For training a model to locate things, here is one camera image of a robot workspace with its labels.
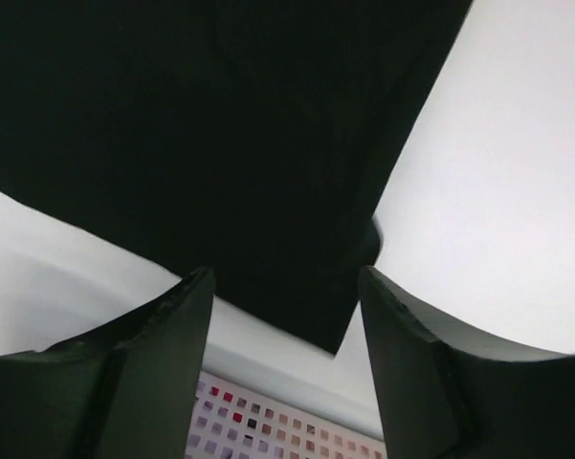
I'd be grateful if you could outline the black t shirt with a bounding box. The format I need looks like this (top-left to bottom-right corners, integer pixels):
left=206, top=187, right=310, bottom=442
left=0, top=1, right=471, bottom=353

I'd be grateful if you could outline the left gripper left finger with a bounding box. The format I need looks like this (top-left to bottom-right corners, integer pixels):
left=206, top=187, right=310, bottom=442
left=0, top=268, right=215, bottom=458

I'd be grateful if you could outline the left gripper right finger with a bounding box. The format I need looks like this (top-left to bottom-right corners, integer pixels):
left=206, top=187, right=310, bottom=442
left=359, top=267, right=575, bottom=459

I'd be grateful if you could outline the white laundry basket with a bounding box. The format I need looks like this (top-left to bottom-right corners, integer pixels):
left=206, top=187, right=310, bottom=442
left=184, top=343, right=387, bottom=458

